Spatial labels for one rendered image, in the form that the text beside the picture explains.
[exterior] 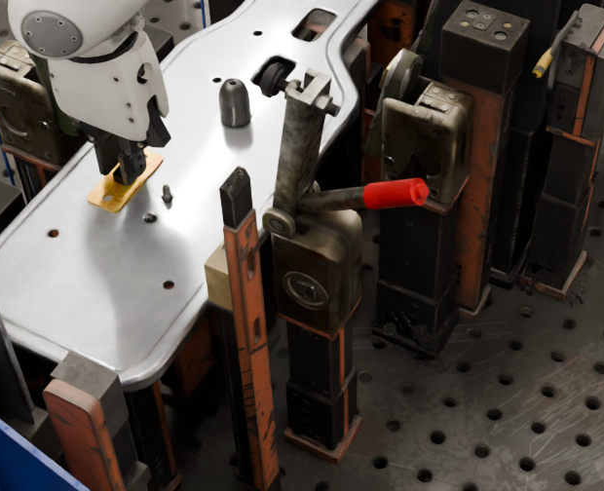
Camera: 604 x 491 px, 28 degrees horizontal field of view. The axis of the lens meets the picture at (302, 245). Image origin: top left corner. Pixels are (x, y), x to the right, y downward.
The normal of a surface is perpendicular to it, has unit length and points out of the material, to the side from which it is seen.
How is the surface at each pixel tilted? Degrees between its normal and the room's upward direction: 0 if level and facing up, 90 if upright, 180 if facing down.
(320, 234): 0
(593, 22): 0
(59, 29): 92
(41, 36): 90
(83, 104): 94
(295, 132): 90
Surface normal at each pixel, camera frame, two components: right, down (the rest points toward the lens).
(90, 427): -0.49, 0.68
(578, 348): -0.03, -0.65
